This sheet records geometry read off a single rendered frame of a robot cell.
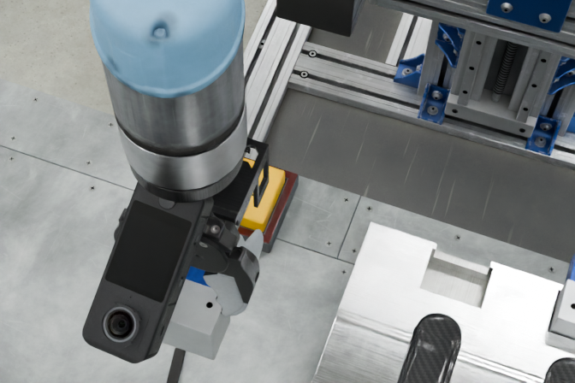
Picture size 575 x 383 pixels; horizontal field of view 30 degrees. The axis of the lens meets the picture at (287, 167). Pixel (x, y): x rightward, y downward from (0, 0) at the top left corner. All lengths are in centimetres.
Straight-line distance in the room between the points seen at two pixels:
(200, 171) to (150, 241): 7
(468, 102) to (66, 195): 77
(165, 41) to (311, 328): 50
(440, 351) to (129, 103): 41
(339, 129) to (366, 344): 93
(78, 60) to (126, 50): 161
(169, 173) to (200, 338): 23
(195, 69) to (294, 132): 124
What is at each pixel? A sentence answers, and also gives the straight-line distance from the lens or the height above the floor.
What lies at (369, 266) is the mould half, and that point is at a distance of 90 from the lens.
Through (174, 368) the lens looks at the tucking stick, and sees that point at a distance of 96.
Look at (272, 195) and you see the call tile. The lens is 99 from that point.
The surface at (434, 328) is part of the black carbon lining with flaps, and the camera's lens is 89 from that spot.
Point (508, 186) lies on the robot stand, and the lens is 175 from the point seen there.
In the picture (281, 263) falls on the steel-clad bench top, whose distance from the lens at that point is 100.
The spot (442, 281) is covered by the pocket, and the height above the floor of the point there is 86.
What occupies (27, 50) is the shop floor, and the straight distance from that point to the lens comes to 217.
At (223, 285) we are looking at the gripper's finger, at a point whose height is 101.
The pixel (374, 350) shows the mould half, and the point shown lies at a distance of 87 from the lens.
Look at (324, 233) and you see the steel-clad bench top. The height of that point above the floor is 80.
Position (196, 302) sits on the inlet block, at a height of 96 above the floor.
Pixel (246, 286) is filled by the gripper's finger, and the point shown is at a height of 102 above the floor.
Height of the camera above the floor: 170
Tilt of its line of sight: 60 degrees down
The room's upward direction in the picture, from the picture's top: 1 degrees clockwise
